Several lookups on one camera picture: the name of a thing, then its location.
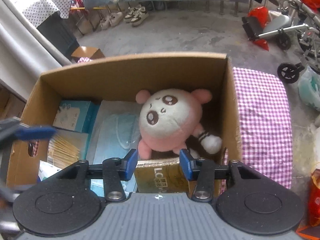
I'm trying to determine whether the blue rectangular carton box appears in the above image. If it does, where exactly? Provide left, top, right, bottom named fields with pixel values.
left=53, top=100, right=100, bottom=134

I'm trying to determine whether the purple checkered tablecloth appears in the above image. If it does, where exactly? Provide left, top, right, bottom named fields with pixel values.
left=228, top=67, right=293, bottom=189

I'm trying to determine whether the brown cardboard box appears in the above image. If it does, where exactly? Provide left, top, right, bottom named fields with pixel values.
left=5, top=51, right=243, bottom=198

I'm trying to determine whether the red bag on floor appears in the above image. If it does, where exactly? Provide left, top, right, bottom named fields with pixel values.
left=241, top=7, right=269, bottom=51

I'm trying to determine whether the white shoe pair left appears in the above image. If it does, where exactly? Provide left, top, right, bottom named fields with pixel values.
left=100, top=12, right=123, bottom=30

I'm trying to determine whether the pink white plush toy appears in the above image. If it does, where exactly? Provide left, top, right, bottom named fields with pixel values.
left=136, top=89, right=222, bottom=160

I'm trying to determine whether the wheelchair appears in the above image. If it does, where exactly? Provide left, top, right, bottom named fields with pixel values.
left=240, top=0, right=320, bottom=85

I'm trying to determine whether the gold tissue pack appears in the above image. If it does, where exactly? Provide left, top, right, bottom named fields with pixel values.
left=135, top=157, right=195, bottom=193

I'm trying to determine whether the polka dot cloth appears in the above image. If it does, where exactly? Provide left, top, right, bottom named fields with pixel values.
left=22, top=0, right=72, bottom=28

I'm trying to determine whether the cotton swab plastic pack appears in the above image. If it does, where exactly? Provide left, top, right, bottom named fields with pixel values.
left=47, top=129, right=90, bottom=169

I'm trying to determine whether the white brown sneaker pair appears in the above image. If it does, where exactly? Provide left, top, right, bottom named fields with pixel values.
left=124, top=4, right=149, bottom=27

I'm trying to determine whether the blue face mask pack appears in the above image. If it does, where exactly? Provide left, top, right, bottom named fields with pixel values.
left=86, top=100, right=142, bottom=164

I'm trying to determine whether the teal towel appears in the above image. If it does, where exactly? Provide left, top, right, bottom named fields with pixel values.
left=89, top=159, right=138, bottom=201

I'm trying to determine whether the white curtain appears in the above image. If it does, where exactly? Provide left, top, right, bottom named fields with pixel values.
left=1, top=0, right=71, bottom=101

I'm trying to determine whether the small brown wooden stool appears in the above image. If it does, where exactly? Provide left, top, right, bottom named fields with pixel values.
left=71, top=46, right=105, bottom=61

